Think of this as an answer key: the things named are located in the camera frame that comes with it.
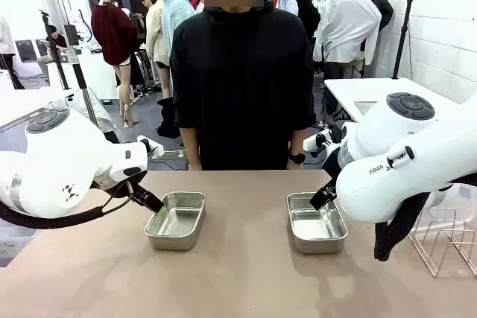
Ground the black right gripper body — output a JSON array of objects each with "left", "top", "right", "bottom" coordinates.
[{"left": 322, "top": 145, "right": 341, "bottom": 184}]

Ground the rectangular stainless steel container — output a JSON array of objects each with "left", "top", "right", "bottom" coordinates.
[
  {"left": 286, "top": 191, "right": 349, "bottom": 255},
  {"left": 144, "top": 191, "right": 207, "bottom": 251}
]

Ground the person's left forearm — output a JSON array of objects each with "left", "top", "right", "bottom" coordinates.
[{"left": 286, "top": 130, "right": 310, "bottom": 157}]

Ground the person's right forearm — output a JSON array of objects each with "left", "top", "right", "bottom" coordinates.
[{"left": 180, "top": 126, "right": 203, "bottom": 171}]

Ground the white side table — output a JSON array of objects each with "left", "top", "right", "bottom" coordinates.
[{"left": 323, "top": 77, "right": 477, "bottom": 124}]

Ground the silver pole stand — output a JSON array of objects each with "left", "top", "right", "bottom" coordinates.
[{"left": 66, "top": 49, "right": 99, "bottom": 126}]

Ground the person in black shirt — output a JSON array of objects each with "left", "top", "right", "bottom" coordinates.
[{"left": 169, "top": 4, "right": 316, "bottom": 171}]

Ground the tall black tripod stand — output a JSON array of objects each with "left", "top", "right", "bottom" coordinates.
[{"left": 391, "top": 0, "right": 417, "bottom": 80}]

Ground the mannequin in black coat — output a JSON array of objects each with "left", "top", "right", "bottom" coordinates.
[{"left": 285, "top": 0, "right": 321, "bottom": 73}]

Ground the mannequin in beige jacket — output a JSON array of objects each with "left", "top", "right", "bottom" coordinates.
[{"left": 145, "top": 0, "right": 172, "bottom": 99}]

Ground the mannequin in maroon sweater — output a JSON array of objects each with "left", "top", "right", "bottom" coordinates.
[{"left": 91, "top": 0, "right": 141, "bottom": 129}]

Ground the short black tripod stand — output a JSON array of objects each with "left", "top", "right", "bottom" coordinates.
[{"left": 39, "top": 9, "right": 70, "bottom": 90}]

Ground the seated person in black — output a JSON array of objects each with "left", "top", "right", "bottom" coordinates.
[{"left": 37, "top": 25, "right": 70, "bottom": 81}]

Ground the mannequin in light blue fleece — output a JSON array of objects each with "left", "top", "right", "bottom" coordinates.
[{"left": 162, "top": 0, "right": 197, "bottom": 59}]

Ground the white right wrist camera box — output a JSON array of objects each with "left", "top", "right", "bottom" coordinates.
[{"left": 303, "top": 128, "right": 333, "bottom": 153}]

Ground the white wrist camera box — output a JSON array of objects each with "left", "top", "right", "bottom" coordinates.
[
  {"left": 303, "top": 128, "right": 333, "bottom": 153},
  {"left": 136, "top": 137, "right": 165, "bottom": 158}
]

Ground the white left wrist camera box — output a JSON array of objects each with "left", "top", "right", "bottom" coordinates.
[{"left": 136, "top": 137, "right": 165, "bottom": 158}]

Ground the black left arm cable sleeve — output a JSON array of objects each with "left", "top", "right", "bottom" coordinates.
[{"left": 0, "top": 183, "right": 134, "bottom": 230}]

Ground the metal wire rack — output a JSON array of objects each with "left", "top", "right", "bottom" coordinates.
[{"left": 408, "top": 208, "right": 477, "bottom": 278}]

